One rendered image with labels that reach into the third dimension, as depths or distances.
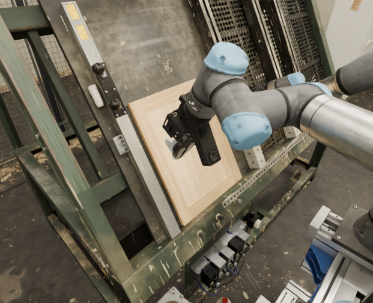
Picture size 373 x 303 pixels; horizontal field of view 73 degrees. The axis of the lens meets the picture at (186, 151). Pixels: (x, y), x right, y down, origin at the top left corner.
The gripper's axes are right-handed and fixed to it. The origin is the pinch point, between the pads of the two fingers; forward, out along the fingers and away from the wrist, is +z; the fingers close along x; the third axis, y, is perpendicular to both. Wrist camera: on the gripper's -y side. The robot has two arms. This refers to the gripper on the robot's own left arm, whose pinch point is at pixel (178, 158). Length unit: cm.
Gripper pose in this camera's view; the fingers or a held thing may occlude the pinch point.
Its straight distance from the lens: 72.8
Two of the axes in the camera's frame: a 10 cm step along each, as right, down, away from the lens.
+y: -6.2, -7.5, 2.3
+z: -3.3, 5.1, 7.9
